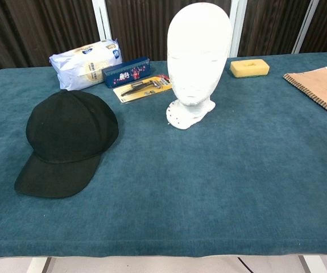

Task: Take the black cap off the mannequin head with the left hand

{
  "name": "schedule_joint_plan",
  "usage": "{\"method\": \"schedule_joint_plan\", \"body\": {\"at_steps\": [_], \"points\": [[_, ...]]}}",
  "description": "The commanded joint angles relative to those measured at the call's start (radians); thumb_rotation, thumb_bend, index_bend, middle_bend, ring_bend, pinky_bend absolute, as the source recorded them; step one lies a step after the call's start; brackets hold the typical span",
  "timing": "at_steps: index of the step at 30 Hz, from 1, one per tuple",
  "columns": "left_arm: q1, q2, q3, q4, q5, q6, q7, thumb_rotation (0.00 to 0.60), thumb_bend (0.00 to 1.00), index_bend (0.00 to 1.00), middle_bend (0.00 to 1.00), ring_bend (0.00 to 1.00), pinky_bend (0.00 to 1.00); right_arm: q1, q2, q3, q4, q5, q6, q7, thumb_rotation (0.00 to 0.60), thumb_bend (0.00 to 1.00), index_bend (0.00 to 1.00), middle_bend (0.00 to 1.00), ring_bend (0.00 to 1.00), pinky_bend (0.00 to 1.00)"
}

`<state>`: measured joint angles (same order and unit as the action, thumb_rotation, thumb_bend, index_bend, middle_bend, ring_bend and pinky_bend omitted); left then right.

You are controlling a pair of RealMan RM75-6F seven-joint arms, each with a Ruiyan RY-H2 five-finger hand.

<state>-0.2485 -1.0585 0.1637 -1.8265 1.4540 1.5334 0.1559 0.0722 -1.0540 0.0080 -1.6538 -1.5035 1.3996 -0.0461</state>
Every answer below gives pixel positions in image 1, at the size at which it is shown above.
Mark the black baseball cap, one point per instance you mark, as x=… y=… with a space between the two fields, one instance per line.
x=72 y=128

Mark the white foam mannequin head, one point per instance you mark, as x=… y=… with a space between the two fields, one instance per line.
x=198 y=57

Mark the yellow razor blister pack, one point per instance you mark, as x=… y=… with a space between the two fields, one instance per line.
x=140 y=88

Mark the teal table cloth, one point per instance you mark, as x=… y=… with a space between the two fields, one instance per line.
x=194 y=185

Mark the blue rectangular box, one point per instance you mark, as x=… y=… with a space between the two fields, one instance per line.
x=126 y=72

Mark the yellow sponge block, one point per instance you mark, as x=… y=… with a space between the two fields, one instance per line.
x=250 y=68

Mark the white tissue pack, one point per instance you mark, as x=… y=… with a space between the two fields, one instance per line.
x=78 y=64

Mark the brown spiral notebook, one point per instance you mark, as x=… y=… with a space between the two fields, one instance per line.
x=319 y=85

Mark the white table leg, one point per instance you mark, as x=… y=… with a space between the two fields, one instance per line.
x=312 y=264

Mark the white partition post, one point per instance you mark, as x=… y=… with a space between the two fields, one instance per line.
x=102 y=20
x=238 y=28
x=306 y=25

